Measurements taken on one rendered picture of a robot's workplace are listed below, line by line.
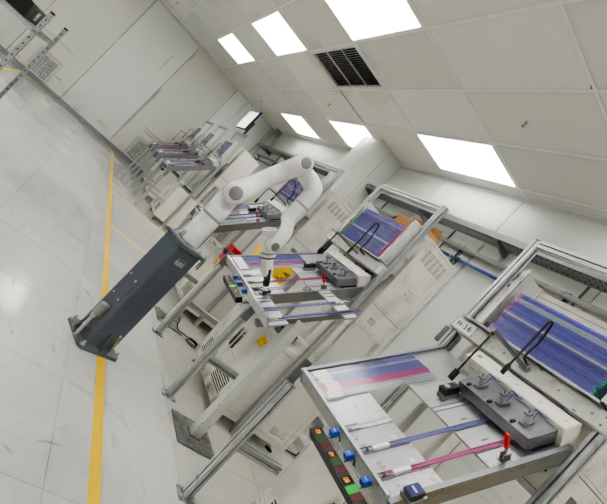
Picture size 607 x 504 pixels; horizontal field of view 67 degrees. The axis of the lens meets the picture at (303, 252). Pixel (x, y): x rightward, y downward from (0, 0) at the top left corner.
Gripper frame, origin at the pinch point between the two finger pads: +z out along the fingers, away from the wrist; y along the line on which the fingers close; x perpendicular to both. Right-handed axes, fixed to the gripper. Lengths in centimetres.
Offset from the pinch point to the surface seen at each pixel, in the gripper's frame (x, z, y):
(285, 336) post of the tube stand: 2.6, 18.0, 29.5
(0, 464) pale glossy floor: -109, 12, 96
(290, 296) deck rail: 15.4, 9.6, -0.5
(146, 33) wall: -10, -211, -882
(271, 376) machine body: 8, 62, -1
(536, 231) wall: 272, -7, -64
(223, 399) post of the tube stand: -28, 51, 29
